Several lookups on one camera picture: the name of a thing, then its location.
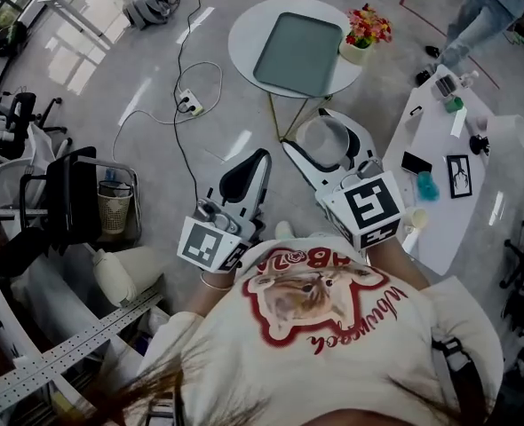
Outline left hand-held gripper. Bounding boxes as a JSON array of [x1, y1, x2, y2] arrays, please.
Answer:
[[176, 148, 273, 274]]

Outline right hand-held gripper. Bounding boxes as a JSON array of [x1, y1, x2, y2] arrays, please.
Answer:
[[282, 108, 406, 251]]

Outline clear plastic cup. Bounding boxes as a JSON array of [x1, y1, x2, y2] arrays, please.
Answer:
[[296, 116, 351, 169]]

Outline grey-green tray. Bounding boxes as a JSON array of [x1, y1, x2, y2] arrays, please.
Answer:
[[252, 12, 345, 99]]

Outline person's left forearm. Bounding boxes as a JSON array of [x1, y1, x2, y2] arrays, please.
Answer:
[[184, 264, 240, 320]]

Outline person's right forearm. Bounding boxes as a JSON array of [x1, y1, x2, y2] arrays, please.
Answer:
[[362, 240, 431, 291]]

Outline person's left white shoe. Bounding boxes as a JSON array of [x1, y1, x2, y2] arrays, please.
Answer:
[[274, 219, 298, 242]]

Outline black smartphone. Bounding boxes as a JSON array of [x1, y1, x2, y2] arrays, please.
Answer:
[[400, 150, 434, 176]]

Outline teal fuzzy sponge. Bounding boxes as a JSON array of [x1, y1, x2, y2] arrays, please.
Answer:
[[416, 170, 441, 203]]

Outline white power strip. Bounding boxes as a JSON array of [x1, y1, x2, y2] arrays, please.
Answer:
[[177, 88, 206, 116]]

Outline cream pot of artificial flowers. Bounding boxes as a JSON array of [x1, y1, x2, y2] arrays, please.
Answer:
[[337, 2, 394, 67]]

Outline curved white desk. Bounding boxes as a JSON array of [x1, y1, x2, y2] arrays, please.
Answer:
[[380, 63, 497, 278]]

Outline grey and white box device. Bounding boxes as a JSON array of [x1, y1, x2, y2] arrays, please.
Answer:
[[433, 75, 456, 99]]

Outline wicker waste basket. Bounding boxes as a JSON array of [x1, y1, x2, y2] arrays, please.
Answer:
[[97, 179, 135, 236]]

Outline round white side table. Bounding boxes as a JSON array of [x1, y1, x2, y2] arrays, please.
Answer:
[[226, 0, 364, 145]]

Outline clear water bottle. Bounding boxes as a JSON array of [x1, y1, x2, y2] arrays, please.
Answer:
[[458, 69, 481, 90]]

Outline cream armchair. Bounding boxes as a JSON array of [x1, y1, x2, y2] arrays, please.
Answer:
[[91, 244, 166, 309]]

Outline red floor tape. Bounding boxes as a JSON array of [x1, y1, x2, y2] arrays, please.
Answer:
[[398, 0, 502, 91]]

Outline white table lamp black base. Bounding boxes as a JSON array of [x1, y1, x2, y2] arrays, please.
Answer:
[[468, 113, 524, 156]]

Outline grey backpack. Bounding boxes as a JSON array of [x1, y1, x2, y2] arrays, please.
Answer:
[[123, 0, 173, 31]]

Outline person's white printed shirt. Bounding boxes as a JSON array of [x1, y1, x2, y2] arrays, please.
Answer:
[[136, 232, 506, 426]]

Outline white perforated shelf rack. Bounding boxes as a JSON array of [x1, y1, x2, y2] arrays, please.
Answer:
[[0, 206, 166, 426]]

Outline white mesh chair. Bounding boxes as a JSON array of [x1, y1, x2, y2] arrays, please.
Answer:
[[0, 122, 75, 215]]

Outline black cable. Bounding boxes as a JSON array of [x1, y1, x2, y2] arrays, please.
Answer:
[[171, 0, 211, 203]]

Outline white box with black handle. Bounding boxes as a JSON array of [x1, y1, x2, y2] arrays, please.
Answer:
[[402, 104, 426, 136]]

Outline white cable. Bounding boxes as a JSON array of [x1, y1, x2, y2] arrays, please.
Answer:
[[111, 61, 225, 170]]

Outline thin gold bracelet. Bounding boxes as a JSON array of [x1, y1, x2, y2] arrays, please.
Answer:
[[199, 271, 233, 292]]

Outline black picture frame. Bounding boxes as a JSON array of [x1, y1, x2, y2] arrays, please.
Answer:
[[445, 154, 472, 201]]

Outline black metal-frame chair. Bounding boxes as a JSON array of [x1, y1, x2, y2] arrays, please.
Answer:
[[19, 146, 142, 248]]

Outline grey shoulder strap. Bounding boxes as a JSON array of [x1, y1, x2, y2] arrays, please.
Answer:
[[431, 335, 486, 412]]

